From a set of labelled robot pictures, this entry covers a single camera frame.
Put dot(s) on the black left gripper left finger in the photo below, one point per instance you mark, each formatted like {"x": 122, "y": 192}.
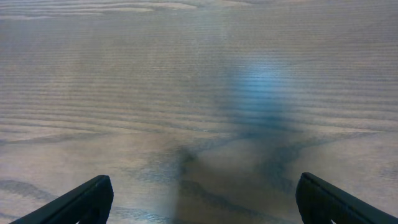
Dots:
{"x": 89, "y": 203}

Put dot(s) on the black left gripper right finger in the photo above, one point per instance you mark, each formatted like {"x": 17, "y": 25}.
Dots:
{"x": 320, "y": 202}

